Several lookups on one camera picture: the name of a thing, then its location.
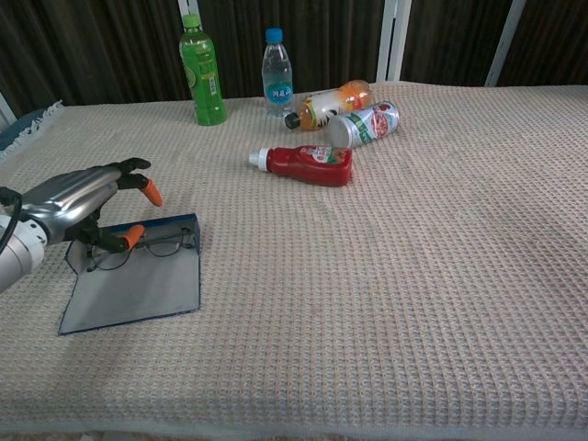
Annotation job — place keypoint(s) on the clear water bottle blue cap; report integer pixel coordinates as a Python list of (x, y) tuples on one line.
[(277, 69)]

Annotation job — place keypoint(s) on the green drink bottle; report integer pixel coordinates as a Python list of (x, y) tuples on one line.
[(204, 78)]

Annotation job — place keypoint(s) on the white partition frame post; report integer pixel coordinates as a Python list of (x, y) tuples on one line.
[(505, 41), (5, 110), (393, 41), (187, 7)]

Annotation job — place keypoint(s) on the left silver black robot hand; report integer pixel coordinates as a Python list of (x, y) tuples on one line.
[(64, 197)]

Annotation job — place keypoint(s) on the beige waffle tablecloth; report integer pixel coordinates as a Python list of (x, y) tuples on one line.
[(367, 275)]

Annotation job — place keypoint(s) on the silver red drink can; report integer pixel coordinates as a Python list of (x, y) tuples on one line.
[(367, 124)]

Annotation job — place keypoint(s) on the blue glasses case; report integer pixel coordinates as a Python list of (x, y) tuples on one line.
[(138, 289)]

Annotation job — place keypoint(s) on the orange juice bottle black cap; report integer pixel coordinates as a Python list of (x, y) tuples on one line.
[(331, 105)]

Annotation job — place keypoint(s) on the red ketchup bottle white cap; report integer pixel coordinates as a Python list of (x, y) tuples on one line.
[(308, 165)]

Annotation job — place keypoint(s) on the blue table pad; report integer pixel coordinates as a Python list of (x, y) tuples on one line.
[(18, 128)]

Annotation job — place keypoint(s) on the thin metal-framed eyeglasses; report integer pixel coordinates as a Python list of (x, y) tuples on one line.
[(161, 250)]

